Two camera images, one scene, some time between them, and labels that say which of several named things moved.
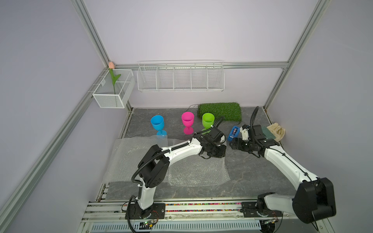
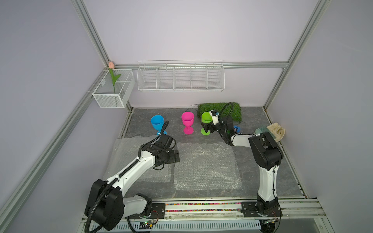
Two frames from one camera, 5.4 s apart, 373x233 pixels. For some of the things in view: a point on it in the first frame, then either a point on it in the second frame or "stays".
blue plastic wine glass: (158, 122) stays
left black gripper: (221, 154) to (172, 159)
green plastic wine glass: (208, 122) stays
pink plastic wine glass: (188, 120) stays
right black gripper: (238, 146) to (206, 127)
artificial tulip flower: (111, 67) stays
